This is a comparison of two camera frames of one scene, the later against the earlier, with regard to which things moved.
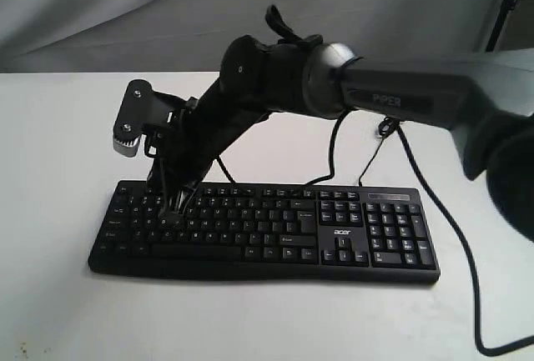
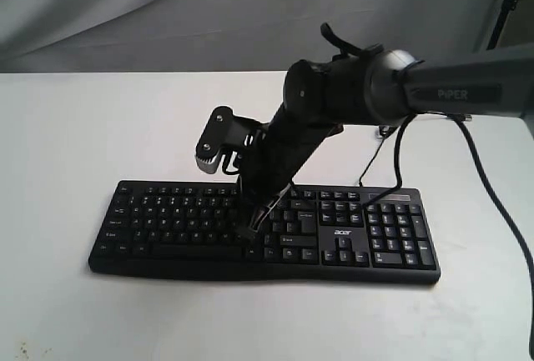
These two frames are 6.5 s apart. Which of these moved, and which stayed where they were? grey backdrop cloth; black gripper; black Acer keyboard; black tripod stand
Moved: black gripper
Stayed: grey backdrop cloth; black tripod stand; black Acer keyboard
